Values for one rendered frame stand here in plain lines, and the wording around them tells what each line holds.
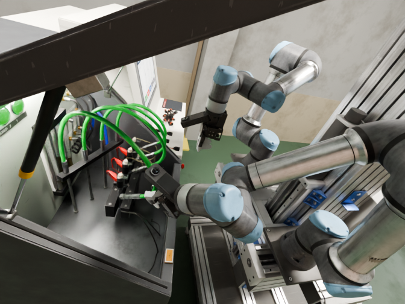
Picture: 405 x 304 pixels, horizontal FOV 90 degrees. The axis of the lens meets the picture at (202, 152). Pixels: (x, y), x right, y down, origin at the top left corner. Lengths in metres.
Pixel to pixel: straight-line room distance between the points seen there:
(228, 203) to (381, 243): 0.38
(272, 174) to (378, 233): 0.26
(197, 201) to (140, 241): 0.63
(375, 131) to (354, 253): 0.32
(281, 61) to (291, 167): 0.65
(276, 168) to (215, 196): 0.21
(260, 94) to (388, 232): 0.49
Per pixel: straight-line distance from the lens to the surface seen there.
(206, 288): 1.67
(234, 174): 0.57
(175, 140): 1.32
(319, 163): 0.57
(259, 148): 1.11
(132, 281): 0.73
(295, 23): 3.10
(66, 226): 1.12
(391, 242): 0.64
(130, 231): 1.06
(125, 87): 1.04
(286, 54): 1.09
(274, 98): 0.73
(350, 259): 0.73
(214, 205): 0.41
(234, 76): 0.71
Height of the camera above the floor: 1.77
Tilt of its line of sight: 38 degrees down
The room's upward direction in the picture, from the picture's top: 18 degrees clockwise
